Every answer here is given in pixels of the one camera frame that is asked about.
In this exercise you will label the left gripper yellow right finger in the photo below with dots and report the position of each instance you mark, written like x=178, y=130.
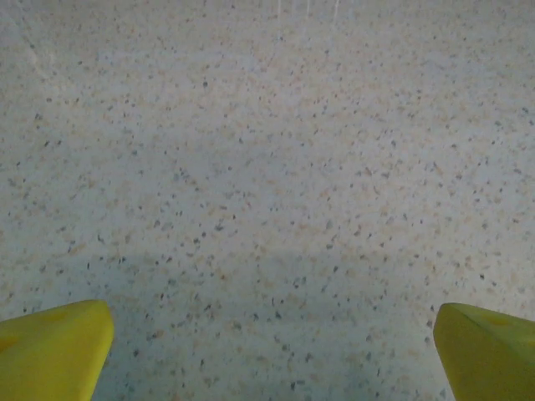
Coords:
x=489, y=359

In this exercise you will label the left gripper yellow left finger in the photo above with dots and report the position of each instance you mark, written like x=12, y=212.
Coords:
x=50, y=355

